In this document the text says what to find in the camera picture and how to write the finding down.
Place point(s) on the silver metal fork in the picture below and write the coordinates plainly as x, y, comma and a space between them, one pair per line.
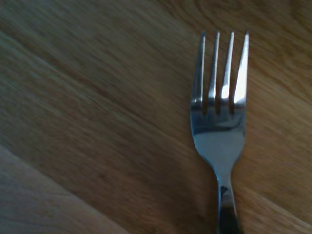
219, 146

